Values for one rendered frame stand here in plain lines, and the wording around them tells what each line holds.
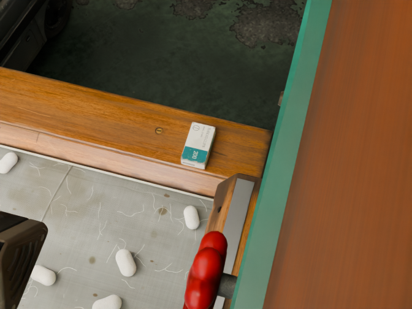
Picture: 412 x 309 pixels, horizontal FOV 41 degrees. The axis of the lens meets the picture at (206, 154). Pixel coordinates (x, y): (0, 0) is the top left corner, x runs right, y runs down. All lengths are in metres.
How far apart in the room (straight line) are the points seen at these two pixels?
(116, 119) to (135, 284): 0.24
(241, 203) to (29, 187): 0.33
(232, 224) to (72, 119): 0.31
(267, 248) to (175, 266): 0.55
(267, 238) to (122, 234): 0.57
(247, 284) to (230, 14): 1.73
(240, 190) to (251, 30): 1.25
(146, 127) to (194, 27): 1.09
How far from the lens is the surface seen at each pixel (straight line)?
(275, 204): 0.23
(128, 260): 0.76
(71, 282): 0.78
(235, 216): 0.66
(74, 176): 0.83
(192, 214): 0.77
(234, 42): 1.85
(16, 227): 0.45
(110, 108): 0.84
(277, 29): 1.89
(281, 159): 0.24
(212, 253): 0.23
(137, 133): 0.82
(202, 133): 0.79
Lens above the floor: 1.48
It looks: 65 degrees down
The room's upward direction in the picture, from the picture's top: 1 degrees counter-clockwise
